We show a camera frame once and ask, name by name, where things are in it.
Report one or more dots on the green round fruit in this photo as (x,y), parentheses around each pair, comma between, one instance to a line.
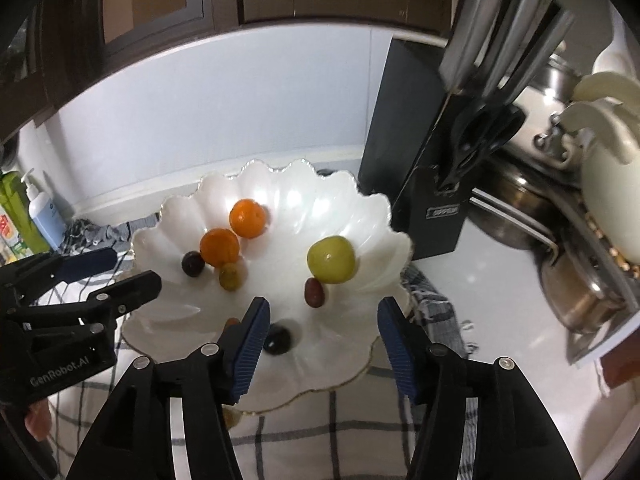
(331,259)

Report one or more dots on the dark brown window frame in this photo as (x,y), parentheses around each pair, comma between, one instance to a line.
(225,0)

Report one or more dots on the black white checked cloth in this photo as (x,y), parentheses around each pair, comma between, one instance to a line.
(325,440)

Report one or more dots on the white blue pump bottle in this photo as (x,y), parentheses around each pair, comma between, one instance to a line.
(45,210)

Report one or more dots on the white scalloped bowl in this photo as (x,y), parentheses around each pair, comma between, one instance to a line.
(300,200)

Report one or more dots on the green dish soap bottle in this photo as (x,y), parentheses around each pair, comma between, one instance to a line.
(17,220)

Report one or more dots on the yellow-brown jujube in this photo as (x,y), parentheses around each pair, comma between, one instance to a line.
(231,276)
(231,416)

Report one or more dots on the black kitchen scissors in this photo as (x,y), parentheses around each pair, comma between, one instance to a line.
(480,135)

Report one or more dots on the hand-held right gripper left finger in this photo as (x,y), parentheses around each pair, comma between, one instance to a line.
(252,350)

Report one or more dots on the dark purple grape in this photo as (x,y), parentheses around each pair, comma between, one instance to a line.
(279,338)
(192,263)

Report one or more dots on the cream clay pot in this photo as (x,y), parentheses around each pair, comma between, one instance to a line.
(610,160)

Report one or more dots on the red grape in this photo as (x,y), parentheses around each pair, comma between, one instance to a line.
(314,292)

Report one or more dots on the black knife block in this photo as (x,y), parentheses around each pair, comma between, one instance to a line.
(400,160)

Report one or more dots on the person's left hand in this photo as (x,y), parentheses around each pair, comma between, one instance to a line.
(39,417)

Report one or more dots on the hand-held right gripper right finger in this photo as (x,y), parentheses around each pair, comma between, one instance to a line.
(395,352)

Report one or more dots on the wide stainless steel pot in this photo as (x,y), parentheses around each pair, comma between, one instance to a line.
(515,210)

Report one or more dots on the small stainless steel pot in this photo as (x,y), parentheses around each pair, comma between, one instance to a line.
(580,295)

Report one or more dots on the stainless steel pots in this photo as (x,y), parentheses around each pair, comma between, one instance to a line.
(595,255)

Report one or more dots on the orange tangerine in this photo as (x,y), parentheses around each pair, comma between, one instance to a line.
(219,246)
(247,217)

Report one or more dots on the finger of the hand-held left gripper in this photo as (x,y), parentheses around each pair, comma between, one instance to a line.
(127,292)
(85,262)

